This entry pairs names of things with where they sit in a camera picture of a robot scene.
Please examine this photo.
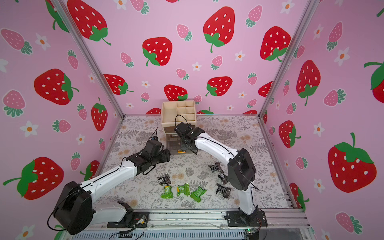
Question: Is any green cookie packet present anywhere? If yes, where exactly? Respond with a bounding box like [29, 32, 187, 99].
[190, 186, 207, 203]
[161, 186, 174, 199]
[177, 183, 191, 196]

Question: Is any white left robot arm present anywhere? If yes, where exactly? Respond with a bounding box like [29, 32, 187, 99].
[51, 140, 171, 235]

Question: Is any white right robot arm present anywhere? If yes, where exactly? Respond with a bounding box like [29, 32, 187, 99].
[175, 122, 268, 228]

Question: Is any cream drawer organizer cabinet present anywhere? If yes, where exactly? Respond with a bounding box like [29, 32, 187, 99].
[162, 100, 197, 143]

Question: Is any black checkered cookie packet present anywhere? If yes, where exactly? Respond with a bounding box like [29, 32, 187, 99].
[157, 173, 171, 186]
[218, 172, 229, 185]
[216, 184, 232, 199]
[208, 162, 224, 173]

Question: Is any aluminium corner post left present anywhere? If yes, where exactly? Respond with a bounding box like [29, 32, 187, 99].
[52, 0, 125, 119]

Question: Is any aluminium corner post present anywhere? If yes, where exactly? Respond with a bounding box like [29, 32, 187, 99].
[259, 0, 320, 120]
[52, 0, 125, 119]

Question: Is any aluminium corner post right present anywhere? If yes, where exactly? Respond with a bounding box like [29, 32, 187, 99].
[259, 0, 320, 120]

